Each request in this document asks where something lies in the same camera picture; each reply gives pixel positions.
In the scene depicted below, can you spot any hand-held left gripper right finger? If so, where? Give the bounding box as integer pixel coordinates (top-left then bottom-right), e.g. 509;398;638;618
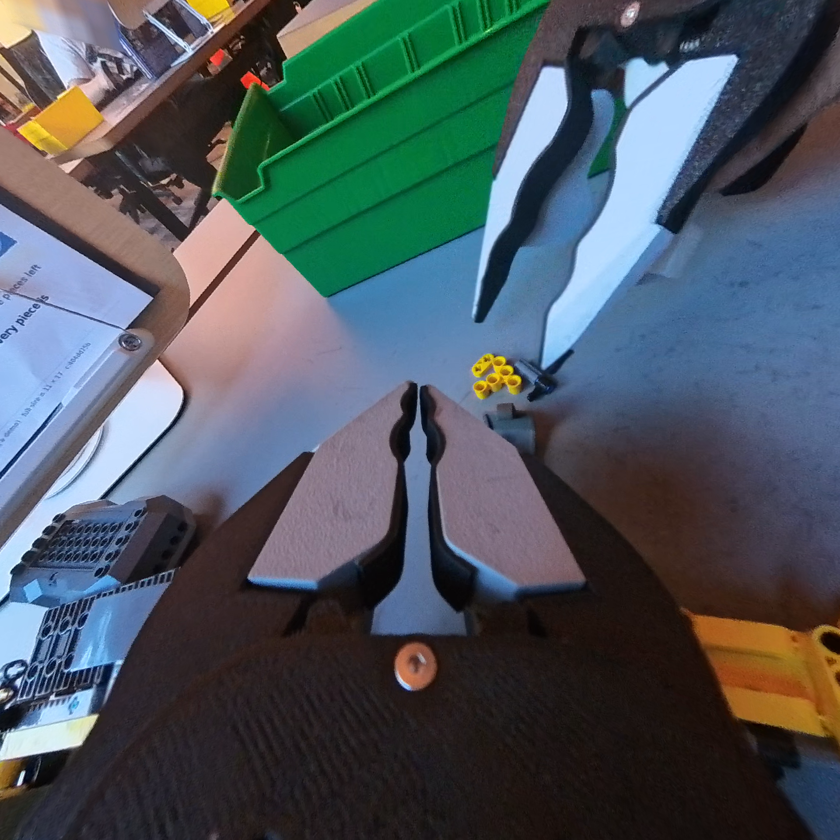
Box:
420;385;587;613

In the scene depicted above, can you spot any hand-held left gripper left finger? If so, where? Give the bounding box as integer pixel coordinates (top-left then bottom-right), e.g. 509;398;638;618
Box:
247;382;420;609

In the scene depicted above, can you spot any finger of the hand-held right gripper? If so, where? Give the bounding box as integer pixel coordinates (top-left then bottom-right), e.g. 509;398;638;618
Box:
472;39;595;324
541;54;740;370

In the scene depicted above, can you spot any light grey curved piece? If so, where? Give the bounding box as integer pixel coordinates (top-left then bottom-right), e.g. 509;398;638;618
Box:
484;403;537;455

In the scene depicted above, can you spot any yellow triangular hole connector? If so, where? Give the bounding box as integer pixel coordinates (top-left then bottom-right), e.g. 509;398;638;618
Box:
471;354;524;400

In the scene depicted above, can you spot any green plastic bin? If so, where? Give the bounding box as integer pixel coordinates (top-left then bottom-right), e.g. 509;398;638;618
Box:
213;0;627;298

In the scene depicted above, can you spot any toy brick robot model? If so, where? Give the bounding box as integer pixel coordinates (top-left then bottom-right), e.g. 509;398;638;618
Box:
0;567;178;798

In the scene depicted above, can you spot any grey desk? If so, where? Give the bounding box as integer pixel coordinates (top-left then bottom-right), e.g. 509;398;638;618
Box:
0;112;840;840

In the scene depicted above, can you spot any dark wooden desk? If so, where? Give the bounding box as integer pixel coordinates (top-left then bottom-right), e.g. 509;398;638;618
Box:
46;0;273;165

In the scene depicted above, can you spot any dark grey connector piece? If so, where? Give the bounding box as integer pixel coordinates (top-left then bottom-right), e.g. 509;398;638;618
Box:
514;350;575;403

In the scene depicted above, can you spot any orange cone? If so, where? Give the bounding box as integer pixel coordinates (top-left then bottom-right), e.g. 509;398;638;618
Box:
207;54;271;94

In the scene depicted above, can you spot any yellow brick beam assembly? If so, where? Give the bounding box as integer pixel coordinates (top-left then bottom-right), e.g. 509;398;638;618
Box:
682;607;840;778

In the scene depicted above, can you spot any wooden instruction sheet board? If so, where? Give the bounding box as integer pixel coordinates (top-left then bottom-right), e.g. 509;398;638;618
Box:
0;128;191;546

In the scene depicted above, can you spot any clear acrylic stand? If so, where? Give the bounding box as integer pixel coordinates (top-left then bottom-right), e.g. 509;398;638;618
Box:
118;0;217;76

